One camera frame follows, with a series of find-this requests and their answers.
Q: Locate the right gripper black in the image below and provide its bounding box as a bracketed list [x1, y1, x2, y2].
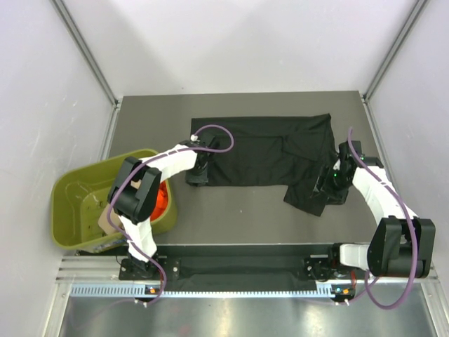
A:
[312, 163, 352, 205]

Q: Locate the black t shirt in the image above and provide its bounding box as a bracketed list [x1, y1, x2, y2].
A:
[191, 114, 336, 216]

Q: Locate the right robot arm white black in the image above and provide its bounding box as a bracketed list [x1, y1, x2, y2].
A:
[313, 141, 436, 278]

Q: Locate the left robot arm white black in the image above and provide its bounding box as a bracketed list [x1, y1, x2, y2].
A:
[106, 134, 234, 279]

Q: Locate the orange t shirt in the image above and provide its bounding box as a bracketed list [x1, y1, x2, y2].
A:
[150, 181, 169, 221]

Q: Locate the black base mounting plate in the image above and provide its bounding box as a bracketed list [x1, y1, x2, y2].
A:
[118, 244, 337, 282]

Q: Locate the beige t shirt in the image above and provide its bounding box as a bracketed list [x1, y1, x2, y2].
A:
[97, 178, 143, 235]

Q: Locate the olive green plastic bin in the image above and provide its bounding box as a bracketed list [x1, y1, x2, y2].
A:
[51, 149, 157, 253]

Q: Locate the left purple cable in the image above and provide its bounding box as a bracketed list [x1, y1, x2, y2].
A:
[107, 124, 235, 306]

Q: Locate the purple cable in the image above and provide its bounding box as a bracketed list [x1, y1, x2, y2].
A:
[345, 126, 420, 312]
[107, 124, 235, 306]

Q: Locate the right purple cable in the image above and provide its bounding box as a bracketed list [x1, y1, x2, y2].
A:
[345, 126, 420, 312]

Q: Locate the grey slotted cable duct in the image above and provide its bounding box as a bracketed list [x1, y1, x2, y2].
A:
[70, 284, 354, 299]

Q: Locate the aluminium frame rail front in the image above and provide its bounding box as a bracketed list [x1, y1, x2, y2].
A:
[56, 256, 439, 284]

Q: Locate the left aluminium corner post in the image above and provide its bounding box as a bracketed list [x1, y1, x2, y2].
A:
[50, 0, 119, 107]

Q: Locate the aluminium corner post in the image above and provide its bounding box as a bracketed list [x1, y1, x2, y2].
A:
[361, 0, 429, 104]
[50, 0, 119, 107]

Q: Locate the right aluminium corner post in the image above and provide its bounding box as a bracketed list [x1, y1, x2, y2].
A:
[361, 0, 429, 104]

